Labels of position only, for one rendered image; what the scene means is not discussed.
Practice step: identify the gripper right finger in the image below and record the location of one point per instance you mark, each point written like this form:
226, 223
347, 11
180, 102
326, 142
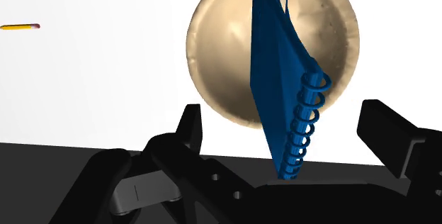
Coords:
397, 137

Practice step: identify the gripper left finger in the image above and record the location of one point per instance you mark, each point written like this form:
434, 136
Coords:
179, 161

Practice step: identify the beige round plate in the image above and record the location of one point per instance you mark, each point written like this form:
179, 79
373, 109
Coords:
221, 54

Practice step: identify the blue spiral notebook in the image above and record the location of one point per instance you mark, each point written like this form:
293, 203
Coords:
278, 78

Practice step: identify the yellow pencil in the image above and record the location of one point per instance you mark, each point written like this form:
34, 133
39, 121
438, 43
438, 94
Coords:
19, 27

